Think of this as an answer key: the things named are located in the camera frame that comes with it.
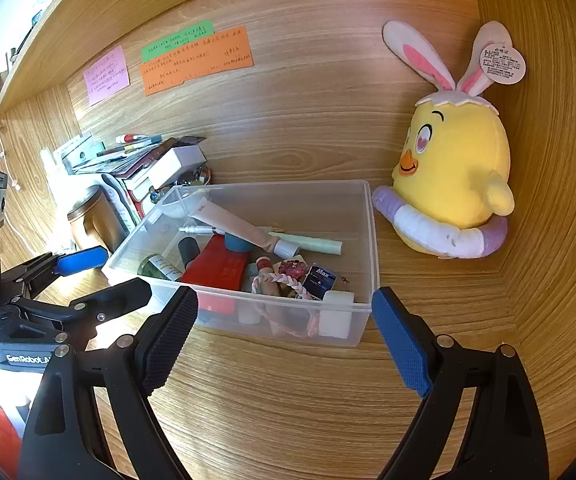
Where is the red packet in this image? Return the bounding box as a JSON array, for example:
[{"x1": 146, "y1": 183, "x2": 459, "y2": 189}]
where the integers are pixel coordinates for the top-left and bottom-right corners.
[{"x1": 180, "y1": 235, "x2": 251, "y2": 313}]

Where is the pink bead charm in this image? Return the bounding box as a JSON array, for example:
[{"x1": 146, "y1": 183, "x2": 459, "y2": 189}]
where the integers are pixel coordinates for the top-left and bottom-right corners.
[{"x1": 280, "y1": 257, "x2": 309, "y2": 278}]

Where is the white cardboard box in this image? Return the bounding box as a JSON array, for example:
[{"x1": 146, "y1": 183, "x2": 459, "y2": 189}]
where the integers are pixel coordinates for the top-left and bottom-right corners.
[{"x1": 145, "y1": 145, "x2": 206, "y2": 190}]

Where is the teal tube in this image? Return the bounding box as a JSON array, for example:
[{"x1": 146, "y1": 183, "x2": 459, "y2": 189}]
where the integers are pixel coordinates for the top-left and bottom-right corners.
[{"x1": 223, "y1": 232, "x2": 250, "y2": 255}]

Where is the green sticky note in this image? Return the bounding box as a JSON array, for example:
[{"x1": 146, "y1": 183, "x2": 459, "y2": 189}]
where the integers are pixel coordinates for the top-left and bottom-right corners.
[{"x1": 140, "y1": 19, "x2": 215, "y2": 63}]

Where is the white container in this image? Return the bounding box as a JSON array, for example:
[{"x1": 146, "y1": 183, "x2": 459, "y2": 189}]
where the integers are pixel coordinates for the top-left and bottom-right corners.
[{"x1": 50, "y1": 170, "x2": 84, "y2": 251}]

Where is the pale green stick tube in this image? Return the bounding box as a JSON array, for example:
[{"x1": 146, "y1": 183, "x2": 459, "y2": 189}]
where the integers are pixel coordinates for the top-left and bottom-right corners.
[{"x1": 268, "y1": 227, "x2": 344, "y2": 256}]

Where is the yellow chick plush toy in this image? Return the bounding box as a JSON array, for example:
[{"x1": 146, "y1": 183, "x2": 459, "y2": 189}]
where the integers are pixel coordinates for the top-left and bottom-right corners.
[{"x1": 372, "y1": 20, "x2": 526, "y2": 261}]

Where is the white pen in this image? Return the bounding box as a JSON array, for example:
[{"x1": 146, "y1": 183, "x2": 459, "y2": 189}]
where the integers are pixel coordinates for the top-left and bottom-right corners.
[{"x1": 178, "y1": 225, "x2": 226, "y2": 237}]

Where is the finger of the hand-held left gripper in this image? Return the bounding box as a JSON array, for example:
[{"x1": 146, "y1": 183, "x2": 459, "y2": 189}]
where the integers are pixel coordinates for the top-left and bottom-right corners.
[
  {"x1": 18, "y1": 277, "x2": 151, "y2": 353},
  {"x1": 3, "y1": 245, "x2": 109, "y2": 291}
]

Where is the blue staples box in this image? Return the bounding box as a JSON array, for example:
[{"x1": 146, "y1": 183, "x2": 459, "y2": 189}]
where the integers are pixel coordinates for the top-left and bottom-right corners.
[{"x1": 302, "y1": 266, "x2": 338, "y2": 302}]

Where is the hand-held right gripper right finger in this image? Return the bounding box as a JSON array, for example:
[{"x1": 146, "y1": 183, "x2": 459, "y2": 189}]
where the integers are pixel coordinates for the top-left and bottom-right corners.
[{"x1": 371, "y1": 287, "x2": 549, "y2": 480}]

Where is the orange sticky note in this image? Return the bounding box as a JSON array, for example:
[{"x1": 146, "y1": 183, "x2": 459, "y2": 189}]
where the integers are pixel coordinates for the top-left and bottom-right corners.
[{"x1": 138, "y1": 26, "x2": 254, "y2": 97}]

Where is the white mahjong tile block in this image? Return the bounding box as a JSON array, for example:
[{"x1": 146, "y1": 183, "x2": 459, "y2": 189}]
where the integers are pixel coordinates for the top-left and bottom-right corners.
[{"x1": 318, "y1": 290, "x2": 355, "y2": 337}]

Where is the small green bottle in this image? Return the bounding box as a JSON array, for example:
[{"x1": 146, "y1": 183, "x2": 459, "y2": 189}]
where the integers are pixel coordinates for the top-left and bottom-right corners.
[{"x1": 137, "y1": 255, "x2": 184, "y2": 282}]

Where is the pink white braided rope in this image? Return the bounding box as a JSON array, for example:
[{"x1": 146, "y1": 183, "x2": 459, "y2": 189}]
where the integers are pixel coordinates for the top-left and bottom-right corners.
[{"x1": 250, "y1": 269, "x2": 319, "y2": 301}]

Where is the cork canister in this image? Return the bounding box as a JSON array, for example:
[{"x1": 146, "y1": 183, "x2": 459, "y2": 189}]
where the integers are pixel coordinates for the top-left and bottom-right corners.
[{"x1": 67, "y1": 185, "x2": 124, "y2": 256}]

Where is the pink sticky note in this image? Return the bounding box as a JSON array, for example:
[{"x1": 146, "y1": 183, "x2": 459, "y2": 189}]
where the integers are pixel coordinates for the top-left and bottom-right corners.
[{"x1": 83, "y1": 45, "x2": 131, "y2": 107}]

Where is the clear plastic storage box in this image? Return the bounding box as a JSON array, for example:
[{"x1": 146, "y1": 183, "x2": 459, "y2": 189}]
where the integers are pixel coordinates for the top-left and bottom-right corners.
[{"x1": 102, "y1": 180, "x2": 380, "y2": 348}]

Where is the stack of books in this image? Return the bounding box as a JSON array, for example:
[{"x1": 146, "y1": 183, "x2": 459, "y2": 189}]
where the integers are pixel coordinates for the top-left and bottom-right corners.
[{"x1": 60, "y1": 132, "x2": 209, "y2": 196}]

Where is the pink beige cream tube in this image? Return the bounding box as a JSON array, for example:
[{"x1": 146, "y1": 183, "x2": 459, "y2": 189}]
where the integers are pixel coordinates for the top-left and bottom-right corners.
[{"x1": 189, "y1": 198, "x2": 301, "y2": 257}]

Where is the dark purple tube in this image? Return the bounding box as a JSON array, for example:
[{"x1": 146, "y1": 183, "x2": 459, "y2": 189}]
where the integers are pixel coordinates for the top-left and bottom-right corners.
[{"x1": 178, "y1": 236, "x2": 201, "y2": 267}]

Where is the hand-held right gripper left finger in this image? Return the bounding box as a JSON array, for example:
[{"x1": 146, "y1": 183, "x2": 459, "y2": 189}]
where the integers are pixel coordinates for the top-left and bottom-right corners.
[{"x1": 18, "y1": 285, "x2": 200, "y2": 480}]

